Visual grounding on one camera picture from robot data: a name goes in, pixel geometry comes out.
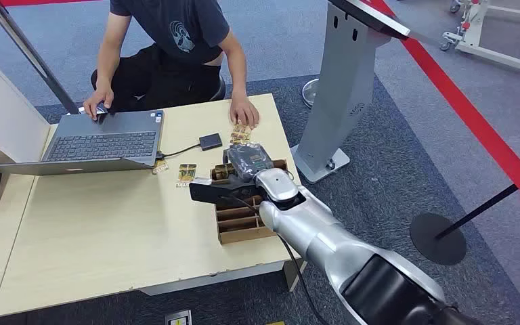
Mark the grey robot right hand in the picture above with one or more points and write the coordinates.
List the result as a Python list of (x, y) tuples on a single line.
[(249, 159)]

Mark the person's left hand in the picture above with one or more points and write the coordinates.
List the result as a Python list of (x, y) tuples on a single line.
[(244, 110)]

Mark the person's right hand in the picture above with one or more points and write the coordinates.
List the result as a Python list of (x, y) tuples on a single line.
[(98, 101)]

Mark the gold hotel key card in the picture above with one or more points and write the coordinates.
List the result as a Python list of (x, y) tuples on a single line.
[(241, 133), (160, 167), (187, 173)]

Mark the person's left forearm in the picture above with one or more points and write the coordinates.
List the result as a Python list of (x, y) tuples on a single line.
[(237, 67)]

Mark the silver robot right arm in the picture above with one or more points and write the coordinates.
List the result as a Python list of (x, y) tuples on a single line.
[(323, 233)]

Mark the person's right forearm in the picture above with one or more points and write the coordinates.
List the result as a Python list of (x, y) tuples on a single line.
[(107, 63)]

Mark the black card reader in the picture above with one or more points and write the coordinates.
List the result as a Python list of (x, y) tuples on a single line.
[(210, 141)]

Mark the brown wooden card organizer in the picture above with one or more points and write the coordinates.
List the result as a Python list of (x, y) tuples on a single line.
[(237, 222)]

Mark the person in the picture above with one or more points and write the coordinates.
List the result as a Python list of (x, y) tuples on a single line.
[(175, 40)]

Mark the small black device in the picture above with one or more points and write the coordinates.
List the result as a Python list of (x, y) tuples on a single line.
[(101, 114)]

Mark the grey laptop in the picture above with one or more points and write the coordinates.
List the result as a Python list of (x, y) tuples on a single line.
[(103, 141)]

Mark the silver round stanchion base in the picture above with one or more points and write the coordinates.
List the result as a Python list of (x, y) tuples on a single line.
[(309, 92)]

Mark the slanted black pole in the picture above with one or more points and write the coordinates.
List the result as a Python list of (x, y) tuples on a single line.
[(26, 51)]

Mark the white box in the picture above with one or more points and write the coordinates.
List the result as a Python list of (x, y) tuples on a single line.
[(4, 112)]

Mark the grey kiosk stand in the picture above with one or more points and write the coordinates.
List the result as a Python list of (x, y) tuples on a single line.
[(345, 85)]

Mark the floor power outlet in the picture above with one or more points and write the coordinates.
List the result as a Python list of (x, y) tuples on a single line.
[(178, 318)]

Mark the black round stanchion base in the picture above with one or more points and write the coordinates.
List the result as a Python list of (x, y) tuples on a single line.
[(437, 240)]

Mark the red barrier belt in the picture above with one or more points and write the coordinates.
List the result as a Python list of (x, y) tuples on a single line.
[(466, 112)]

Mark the black stanchion pole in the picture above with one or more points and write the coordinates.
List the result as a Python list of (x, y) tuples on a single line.
[(493, 201)]

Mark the white desk frame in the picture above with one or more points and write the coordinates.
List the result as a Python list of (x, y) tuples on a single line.
[(224, 278)]

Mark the white wheeled frame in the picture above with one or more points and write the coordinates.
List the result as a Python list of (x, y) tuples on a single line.
[(488, 42)]

